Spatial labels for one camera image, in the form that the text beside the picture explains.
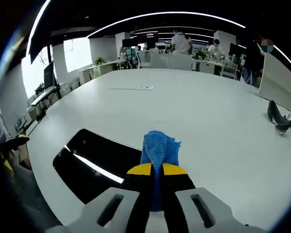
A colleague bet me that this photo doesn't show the black monitor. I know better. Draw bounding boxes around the black monitor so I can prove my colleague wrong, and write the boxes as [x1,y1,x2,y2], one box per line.
[43,60,61,92]

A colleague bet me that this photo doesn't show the white table cable strip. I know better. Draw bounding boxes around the white table cable strip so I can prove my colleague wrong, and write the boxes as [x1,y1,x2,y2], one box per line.
[108,85,154,91]

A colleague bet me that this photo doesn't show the red display screen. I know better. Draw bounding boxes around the red display screen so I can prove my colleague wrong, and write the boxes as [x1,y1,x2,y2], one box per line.
[137,31,159,42]

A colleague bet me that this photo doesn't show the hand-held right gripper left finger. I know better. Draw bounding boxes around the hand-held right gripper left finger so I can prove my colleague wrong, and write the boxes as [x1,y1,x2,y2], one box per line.
[46,162,154,233]

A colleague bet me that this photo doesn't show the white low desk divider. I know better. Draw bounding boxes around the white low desk divider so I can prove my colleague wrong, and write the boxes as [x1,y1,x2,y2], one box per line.
[150,52,194,71]

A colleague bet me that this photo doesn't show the white side cabinet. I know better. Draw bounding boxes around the white side cabinet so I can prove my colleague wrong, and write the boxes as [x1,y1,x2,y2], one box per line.
[80,59,127,81]

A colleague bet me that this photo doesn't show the grey curved headset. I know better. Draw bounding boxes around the grey curved headset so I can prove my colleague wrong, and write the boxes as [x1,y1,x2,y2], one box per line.
[267,99,291,133]

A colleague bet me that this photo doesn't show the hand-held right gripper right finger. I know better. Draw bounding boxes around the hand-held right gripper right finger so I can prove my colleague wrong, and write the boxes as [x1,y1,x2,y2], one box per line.
[161,163,267,233]

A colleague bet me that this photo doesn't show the long curved ceiling light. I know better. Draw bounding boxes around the long curved ceiling light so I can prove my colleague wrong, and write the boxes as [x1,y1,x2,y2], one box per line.
[87,11,247,38]

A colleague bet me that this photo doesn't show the blue cleaning cloth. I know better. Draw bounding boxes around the blue cleaning cloth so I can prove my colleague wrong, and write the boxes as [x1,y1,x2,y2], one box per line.
[141,130,182,214]

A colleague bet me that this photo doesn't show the white desk partition panel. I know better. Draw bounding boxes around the white desk partition panel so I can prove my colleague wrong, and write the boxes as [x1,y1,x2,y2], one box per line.
[258,52,291,111]

